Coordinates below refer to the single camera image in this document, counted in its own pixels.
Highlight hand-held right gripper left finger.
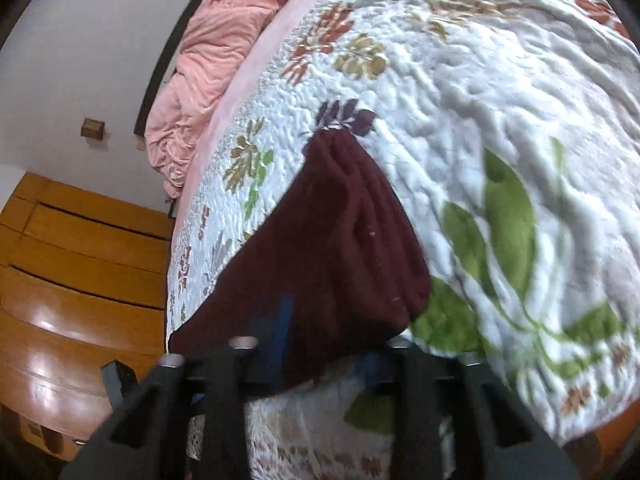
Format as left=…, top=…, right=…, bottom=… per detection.
left=59, top=292, right=297, bottom=480

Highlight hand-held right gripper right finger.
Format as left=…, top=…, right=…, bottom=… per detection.
left=362, top=339, right=582, bottom=480

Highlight maroon pants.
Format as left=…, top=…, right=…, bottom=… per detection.
left=167, top=130, right=433, bottom=401

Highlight orange wooden wardrobe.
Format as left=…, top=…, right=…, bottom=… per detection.
left=0, top=171, right=176, bottom=461

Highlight pink bedsheet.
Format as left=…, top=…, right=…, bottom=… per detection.
left=165, top=0, right=351, bottom=241

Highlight pink crumpled comforter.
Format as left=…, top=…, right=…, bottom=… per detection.
left=144, top=0, right=321, bottom=200

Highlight white floral quilt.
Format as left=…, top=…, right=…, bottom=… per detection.
left=165, top=0, right=640, bottom=480

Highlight dark wooden headboard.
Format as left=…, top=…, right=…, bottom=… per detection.
left=134, top=0, right=241, bottom=136

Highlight orange wooden bed frame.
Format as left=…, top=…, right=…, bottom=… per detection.
left=562, top=407, right=633, bottom=468

